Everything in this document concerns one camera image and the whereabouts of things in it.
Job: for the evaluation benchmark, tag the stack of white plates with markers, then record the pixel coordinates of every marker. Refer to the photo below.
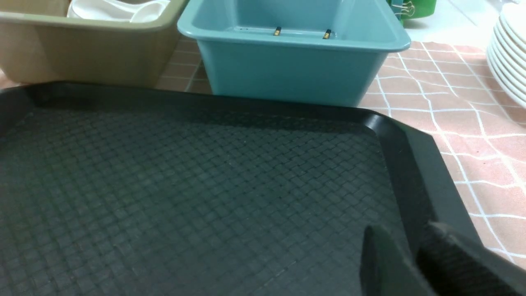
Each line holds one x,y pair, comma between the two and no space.
506,51

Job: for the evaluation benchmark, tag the pink checkered tablecloth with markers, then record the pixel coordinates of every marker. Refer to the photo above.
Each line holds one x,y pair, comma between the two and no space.
447,91

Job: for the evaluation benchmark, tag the gold binder clip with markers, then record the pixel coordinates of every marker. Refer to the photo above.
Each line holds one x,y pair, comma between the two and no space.
402,8

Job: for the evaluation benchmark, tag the olive green plastic bin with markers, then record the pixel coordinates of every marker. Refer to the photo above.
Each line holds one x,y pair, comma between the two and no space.
39,43

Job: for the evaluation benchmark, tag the white ceramic spoon, right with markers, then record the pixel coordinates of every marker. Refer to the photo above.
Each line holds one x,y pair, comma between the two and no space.
116,10

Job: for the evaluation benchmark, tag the green backdrop cloth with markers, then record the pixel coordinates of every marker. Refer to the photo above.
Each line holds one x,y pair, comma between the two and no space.
423,8

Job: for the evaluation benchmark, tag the teal blue plastic bin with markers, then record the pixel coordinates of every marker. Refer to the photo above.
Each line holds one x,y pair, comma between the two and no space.
243,58

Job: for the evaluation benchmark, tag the black plastic serving tray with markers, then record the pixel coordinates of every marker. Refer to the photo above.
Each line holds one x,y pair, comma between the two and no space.
115,191

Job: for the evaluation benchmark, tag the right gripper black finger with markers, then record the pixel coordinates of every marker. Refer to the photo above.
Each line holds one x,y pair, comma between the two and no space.
446,263

